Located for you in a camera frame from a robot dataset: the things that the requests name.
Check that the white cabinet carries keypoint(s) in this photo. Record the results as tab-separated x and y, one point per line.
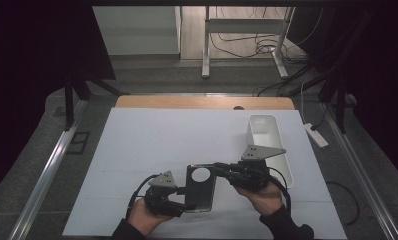
137	30

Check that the phone case with round cutout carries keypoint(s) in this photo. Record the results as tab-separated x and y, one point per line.
200	190

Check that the person's right hand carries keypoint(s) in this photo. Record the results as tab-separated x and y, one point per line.
263	200

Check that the white desk frame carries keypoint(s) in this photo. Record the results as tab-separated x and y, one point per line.
243	26

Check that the aluminium rail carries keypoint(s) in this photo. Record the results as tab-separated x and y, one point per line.
360	173
47	180

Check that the white power strip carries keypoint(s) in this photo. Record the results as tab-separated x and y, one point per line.
316	136

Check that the white plastic bin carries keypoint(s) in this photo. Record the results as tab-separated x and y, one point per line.
267	133

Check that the wooden table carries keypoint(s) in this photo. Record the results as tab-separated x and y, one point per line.
187	102

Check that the pale blue board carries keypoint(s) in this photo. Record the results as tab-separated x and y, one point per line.
173	140

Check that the black stand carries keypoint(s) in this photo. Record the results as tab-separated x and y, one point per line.
341	106
69	106

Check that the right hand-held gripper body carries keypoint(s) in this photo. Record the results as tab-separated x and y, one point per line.
250	173

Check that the person's left hand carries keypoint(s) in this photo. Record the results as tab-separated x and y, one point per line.
147	220

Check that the black curtain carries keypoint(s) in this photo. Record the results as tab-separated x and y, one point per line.
27	66
380	66

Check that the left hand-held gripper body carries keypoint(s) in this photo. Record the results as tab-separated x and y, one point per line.
160	196

